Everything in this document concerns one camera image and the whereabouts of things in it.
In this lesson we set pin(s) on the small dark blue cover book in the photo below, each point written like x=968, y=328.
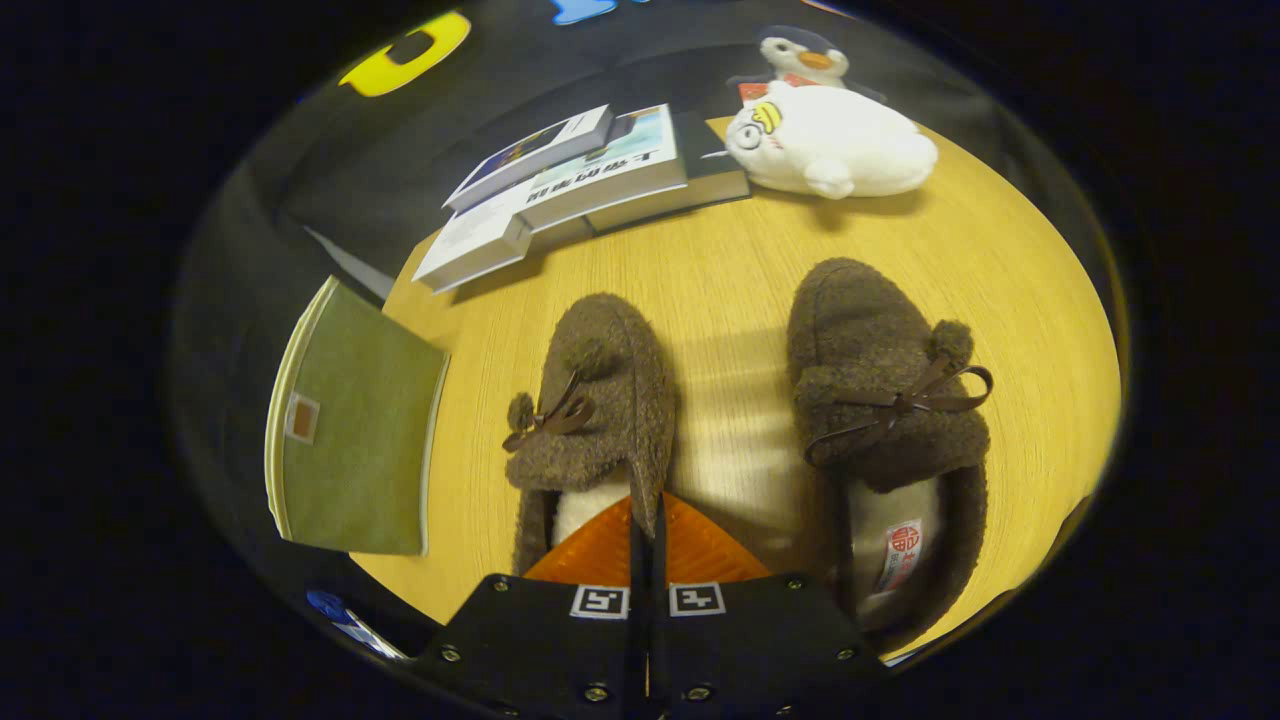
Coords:
x=530, y=155

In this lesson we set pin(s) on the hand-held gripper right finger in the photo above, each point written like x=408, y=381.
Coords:
x=662, y=650

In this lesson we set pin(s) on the brown fuzzy slipper shoe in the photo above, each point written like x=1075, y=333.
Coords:
x=860, y=330
x=610, y=400

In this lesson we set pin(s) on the white cover book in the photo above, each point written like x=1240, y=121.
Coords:
x=470, y=240

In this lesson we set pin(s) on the blue object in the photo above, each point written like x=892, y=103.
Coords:
x=325, y=605

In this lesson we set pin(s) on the green fabric storage box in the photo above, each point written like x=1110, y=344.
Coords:
x=350, y=450

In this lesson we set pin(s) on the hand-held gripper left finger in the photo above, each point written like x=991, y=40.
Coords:
x=630, y=650

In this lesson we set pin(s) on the penguin plush toy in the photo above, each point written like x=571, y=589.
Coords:
x=812, y=55

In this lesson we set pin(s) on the black cover book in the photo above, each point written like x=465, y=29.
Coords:
x=715, y=160

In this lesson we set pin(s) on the white seal plush toy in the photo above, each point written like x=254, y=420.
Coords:
x=850, y=140

